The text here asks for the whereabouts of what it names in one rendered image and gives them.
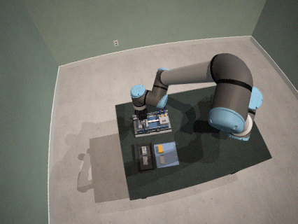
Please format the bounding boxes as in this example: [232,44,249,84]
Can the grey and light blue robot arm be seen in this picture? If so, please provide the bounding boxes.
[131,53,263,141]

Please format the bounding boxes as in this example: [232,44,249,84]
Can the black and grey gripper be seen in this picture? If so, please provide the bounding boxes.
[134,107,148,120]

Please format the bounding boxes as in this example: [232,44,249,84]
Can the yellow block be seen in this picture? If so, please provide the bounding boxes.
[158,145,163,154]

